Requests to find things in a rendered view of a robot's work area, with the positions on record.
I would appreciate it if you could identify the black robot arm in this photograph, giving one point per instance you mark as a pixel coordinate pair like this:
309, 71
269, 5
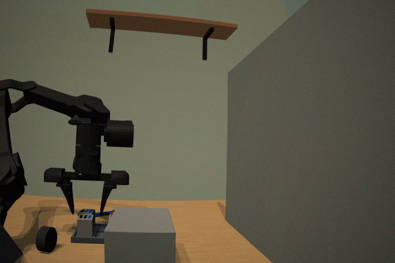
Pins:
88, 113

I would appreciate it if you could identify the black short cylinder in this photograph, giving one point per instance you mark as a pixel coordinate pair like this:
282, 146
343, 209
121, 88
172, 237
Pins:
46, 239

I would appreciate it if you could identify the blue cylindrical rod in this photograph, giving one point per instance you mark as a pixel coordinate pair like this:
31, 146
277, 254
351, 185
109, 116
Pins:
104, 214

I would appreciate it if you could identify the grey flat panel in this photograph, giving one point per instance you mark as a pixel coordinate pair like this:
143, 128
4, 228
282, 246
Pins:
311, 136

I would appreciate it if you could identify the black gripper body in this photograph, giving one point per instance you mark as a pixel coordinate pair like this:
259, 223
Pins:
87, 161

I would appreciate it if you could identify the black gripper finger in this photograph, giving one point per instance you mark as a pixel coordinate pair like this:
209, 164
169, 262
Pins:
105, 193
68, 193

